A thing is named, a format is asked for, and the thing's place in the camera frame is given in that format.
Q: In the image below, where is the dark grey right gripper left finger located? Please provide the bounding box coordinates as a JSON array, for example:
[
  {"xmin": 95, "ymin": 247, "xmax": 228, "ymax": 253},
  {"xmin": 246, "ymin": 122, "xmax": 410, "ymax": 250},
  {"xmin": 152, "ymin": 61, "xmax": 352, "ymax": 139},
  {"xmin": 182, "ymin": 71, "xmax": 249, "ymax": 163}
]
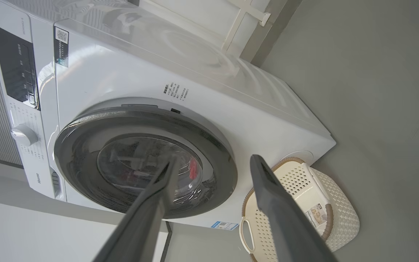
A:
[{"xmin": 92, "ymin": 156, "xmax": 180, "ymax": 262}]

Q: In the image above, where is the blue energy label sticker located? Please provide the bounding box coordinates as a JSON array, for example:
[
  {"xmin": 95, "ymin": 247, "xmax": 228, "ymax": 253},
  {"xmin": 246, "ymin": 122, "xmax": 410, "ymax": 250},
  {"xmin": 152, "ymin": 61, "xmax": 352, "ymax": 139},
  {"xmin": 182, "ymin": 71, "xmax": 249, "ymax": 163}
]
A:
[{"xmin": 211, "ymin": 221, "xmax": 239, "ymax": 231}]

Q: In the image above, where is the white front-load washing machine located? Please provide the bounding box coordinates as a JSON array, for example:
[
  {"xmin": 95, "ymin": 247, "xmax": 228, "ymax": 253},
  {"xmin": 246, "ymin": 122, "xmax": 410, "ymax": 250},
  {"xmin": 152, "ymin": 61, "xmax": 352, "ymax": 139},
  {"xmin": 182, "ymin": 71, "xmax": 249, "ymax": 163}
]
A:
[{"xmin": 0, "ymin": 0, "xmax": 337, "ymax": 231}]

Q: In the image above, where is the black washing machine display panel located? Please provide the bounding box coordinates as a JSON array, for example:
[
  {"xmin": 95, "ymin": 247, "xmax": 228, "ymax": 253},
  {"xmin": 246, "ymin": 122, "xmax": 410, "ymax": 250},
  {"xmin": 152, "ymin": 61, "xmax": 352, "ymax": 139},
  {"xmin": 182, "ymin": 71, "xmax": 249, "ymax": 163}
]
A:
[{"xmin": 0, "ymin": 24, "xmax": 41, "ymax": 110}]

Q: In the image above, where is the grey washing machine door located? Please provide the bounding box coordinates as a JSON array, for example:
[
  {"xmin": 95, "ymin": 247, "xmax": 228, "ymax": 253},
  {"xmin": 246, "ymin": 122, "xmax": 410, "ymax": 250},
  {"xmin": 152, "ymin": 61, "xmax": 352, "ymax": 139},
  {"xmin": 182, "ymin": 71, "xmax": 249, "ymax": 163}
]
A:
[{"xmin": 54, "ymin": 106, "xmax": 238, "ymax": 219}]

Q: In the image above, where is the beige paper product label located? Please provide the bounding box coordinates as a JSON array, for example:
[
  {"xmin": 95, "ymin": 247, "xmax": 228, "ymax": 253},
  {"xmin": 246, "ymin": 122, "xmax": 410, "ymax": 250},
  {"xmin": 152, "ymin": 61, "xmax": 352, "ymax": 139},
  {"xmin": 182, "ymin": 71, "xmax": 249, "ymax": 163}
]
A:
[{"xmin": 305, "ymin": 204, "xmax": 329, "ymax": 228}]

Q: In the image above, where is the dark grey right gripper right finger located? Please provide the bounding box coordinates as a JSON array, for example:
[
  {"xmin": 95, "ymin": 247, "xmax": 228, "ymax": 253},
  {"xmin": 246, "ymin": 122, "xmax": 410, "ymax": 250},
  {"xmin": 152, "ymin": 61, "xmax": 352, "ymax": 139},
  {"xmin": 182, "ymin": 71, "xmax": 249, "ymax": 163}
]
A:
[{"xmin": 250, "ymin": 155, "xmax": 337, "ymax": 262}]

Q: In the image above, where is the white washing machine dial knob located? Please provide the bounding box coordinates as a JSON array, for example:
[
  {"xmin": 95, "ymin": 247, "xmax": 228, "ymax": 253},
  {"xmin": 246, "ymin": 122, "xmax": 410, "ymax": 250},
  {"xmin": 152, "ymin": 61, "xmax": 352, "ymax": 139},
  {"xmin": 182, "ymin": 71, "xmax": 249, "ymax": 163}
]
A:
[{"xmin": 11, "ymin": 124, "xmax": 39, "ymax": 147}]

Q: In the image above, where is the QR code info sticker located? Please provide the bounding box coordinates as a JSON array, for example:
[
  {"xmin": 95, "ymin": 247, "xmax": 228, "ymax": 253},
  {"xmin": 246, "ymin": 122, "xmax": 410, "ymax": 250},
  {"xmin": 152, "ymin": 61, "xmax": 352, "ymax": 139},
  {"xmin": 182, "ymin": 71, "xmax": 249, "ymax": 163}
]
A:
[{"xmin": 54, "ymin": 27, "xmax": 69, "ymax": 68}]

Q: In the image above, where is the cream perforated laundry basket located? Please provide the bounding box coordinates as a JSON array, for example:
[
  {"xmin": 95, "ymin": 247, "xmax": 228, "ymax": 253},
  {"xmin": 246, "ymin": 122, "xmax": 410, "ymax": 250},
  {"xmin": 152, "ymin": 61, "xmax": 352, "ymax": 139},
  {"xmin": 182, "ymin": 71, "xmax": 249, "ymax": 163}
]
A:
[{"xmin": 239, "ymin": 157, "xmax": 360, "ymax": 262}]

